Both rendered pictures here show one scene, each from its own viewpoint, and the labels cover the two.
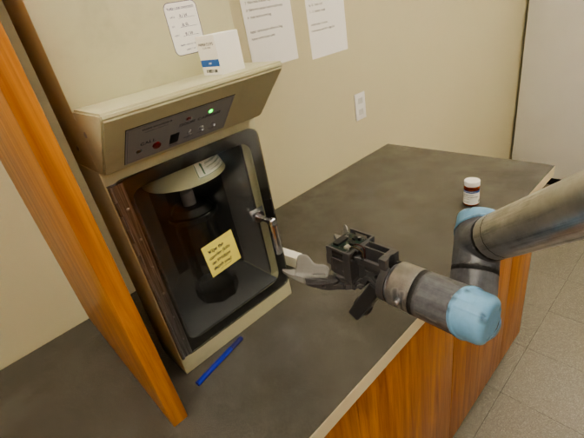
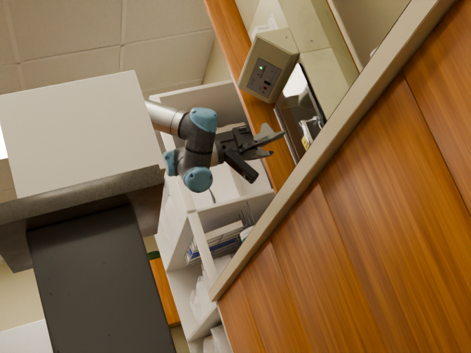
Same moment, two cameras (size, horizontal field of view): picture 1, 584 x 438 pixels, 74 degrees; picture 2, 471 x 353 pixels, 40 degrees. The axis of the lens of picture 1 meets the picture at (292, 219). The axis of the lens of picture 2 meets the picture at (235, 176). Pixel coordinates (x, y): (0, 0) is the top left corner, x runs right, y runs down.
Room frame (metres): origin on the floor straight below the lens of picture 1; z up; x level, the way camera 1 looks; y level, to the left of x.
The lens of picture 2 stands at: (1.15, -1.78, 0.51)
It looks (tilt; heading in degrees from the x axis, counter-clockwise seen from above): 18 degrees up; 111
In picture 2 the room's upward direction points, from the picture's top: 20 degrees counter-clockwise
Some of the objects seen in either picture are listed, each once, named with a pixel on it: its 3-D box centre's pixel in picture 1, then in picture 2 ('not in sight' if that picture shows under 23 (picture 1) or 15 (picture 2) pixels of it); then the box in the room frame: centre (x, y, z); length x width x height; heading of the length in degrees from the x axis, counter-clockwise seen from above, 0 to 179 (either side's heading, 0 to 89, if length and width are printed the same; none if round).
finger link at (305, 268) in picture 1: (303, 267); (258, 148); (0.57, -0.01, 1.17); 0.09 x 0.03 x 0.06; 74
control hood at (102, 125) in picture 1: (194, 115); (265, 70); (0.65, 0.12, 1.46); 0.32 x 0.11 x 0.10; 129
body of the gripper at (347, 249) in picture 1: (364, 266); (234, 146); (0.54, -0.11, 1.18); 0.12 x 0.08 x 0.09; 38
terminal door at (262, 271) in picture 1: (219, 243); (308, 137); (0.69, 0.16, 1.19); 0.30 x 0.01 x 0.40; 129
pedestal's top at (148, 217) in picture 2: not in sight; (80, 223); (0.42, -0.76, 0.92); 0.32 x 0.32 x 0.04; 37
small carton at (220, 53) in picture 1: (220, 52); (263, 36); (0.70, 0.06, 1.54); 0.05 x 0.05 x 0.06; 43
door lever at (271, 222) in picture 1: (269, 233); (311, 132); (0.73, 0.05, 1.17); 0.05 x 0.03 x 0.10; 39
